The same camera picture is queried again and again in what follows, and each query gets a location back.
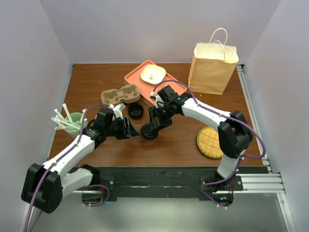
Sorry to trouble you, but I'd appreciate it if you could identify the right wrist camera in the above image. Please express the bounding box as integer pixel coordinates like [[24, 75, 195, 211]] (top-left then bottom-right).
[[150, 91, 164, 108]]

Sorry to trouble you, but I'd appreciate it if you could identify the cardboard cup carrier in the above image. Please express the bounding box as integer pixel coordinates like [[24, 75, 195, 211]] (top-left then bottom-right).
[[100, 84, 140, 105]]

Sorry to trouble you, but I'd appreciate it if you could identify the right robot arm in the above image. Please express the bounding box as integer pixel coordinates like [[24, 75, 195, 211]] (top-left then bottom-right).
[[140, 86, 253, 190]]

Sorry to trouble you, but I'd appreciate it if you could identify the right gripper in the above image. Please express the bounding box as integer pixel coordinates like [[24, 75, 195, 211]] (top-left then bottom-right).
[[148, 103, 174, 132]]

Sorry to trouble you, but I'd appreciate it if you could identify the green cup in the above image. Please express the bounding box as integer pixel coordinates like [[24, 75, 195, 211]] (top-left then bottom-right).
[[64, 113, 83, 139]]

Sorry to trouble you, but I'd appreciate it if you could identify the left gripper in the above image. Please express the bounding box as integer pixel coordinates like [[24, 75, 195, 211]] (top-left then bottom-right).
[[105, 116, 140, 140]]

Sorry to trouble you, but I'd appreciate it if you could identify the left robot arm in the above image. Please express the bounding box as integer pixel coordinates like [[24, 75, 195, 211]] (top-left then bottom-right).
[[21, 108, 140, 214]]

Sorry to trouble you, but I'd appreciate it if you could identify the cream square bowl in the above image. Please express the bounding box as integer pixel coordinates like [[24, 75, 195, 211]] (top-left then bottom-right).
[[140, 64, 167, 85]]

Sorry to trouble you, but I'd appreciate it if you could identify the woven bamboo coaster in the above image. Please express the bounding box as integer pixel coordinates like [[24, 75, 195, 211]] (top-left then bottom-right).
[[197, 126, 223, 159]]

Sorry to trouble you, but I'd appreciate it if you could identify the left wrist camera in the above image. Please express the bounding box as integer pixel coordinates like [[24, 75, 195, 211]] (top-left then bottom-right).
[[108, 103, 126, 119]]

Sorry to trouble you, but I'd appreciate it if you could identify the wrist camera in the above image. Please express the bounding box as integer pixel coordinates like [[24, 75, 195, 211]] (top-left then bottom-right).
[[150, 91, 164, 108], [108, 103, 126, 119]]

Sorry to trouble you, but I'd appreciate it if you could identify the brown paper bag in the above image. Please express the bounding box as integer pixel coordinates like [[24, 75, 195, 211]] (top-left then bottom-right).
[[188, 28, 239, 95]]

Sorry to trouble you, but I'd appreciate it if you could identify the black lid stack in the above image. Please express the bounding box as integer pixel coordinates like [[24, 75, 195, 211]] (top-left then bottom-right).
[[127, 103, 144, 119]]

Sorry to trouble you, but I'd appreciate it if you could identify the single brown paper cup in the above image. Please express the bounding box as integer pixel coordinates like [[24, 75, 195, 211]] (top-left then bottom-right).
[[144, 139, 156, 145]]

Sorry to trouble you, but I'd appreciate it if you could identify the black cup lid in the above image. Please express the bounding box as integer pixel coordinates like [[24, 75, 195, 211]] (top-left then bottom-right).
[[140, 124, 158, 141]]

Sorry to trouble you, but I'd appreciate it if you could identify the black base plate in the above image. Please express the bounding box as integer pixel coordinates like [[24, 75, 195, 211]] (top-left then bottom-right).
[[70, 166, 268, 203]]

